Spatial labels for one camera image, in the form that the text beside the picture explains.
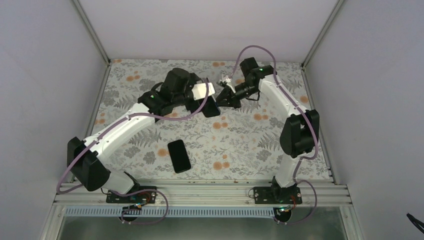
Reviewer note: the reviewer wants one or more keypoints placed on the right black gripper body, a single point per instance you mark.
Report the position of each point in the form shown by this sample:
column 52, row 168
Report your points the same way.
column 236, row 102

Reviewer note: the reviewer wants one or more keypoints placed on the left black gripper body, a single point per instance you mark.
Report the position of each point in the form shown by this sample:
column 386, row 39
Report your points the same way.
column 178, row 99

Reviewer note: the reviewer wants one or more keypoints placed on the black phone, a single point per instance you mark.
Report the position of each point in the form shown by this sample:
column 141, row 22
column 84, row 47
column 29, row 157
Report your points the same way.
column 179, row 156

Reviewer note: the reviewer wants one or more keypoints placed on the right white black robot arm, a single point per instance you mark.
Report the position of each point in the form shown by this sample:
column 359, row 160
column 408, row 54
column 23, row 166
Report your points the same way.
column 300, row 133

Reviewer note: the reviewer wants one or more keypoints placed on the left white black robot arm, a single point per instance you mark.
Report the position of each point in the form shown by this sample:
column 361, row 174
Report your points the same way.
column 86, row 159

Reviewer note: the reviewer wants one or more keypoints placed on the floral patterned table mat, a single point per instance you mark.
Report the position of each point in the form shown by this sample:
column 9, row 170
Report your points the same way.
column 239, row 144

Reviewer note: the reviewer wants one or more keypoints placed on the black object at edge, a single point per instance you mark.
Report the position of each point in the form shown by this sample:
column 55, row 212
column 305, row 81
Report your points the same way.
column 416, row 222

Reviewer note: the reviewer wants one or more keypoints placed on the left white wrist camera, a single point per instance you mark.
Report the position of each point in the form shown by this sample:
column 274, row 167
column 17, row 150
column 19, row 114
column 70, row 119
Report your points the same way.
column 201, row 91

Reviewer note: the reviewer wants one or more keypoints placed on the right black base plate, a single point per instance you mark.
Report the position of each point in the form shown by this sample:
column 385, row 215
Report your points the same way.
column 267, row 195

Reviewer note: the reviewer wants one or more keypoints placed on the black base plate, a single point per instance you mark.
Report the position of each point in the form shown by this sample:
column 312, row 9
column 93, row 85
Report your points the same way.
column 145, row 197
column 267, row 195

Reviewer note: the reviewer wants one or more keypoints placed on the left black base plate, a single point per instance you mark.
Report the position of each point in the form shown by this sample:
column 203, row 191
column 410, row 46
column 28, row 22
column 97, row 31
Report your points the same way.
column 145, row 197

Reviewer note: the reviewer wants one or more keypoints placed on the aluminium rail frame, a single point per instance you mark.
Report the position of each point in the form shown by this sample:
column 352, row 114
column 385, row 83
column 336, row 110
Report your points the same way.
column 192, row 209

